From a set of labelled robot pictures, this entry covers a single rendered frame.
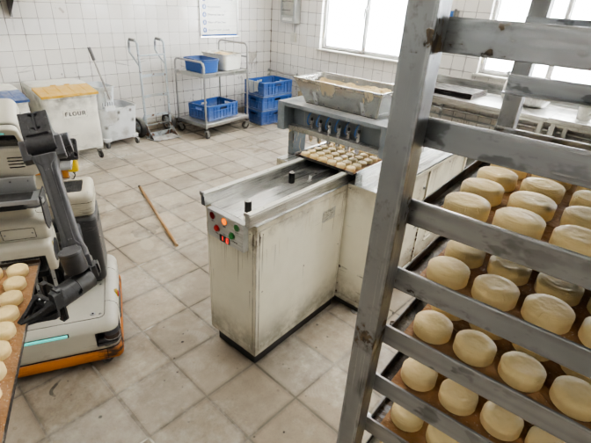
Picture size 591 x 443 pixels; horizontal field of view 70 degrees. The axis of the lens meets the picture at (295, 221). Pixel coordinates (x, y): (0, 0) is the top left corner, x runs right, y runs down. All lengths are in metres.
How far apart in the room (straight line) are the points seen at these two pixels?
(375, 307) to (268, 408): 1.66
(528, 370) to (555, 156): 0.27
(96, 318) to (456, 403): 1.90
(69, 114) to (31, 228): 2.98
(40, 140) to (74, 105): 3.53
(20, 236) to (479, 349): 1.83
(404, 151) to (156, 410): 1.92
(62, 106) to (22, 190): 3.00
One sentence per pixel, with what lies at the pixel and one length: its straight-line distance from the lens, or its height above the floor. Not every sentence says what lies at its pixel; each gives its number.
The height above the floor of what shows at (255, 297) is 0.46.
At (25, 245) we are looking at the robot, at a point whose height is 0.73.
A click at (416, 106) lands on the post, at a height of 1.62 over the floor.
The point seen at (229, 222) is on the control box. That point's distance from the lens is 1.85.
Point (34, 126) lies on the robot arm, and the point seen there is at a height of 1.33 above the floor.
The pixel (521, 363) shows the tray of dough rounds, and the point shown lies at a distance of 0.60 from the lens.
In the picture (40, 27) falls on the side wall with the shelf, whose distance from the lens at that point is 5.46.
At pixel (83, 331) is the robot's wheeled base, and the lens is 2.28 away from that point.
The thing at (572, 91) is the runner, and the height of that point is 1.59.
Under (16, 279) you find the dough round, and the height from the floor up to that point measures 1.02.
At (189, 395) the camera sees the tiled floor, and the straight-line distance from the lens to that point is 2.22.
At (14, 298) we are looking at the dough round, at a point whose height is 1.02.
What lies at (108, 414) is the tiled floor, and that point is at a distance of 2.24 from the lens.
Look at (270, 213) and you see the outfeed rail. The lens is 1.82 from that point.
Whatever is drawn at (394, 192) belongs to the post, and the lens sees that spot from 0.45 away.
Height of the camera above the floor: 1.71
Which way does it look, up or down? 28 degrees down
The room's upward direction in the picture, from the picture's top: 4 degrees clockwise
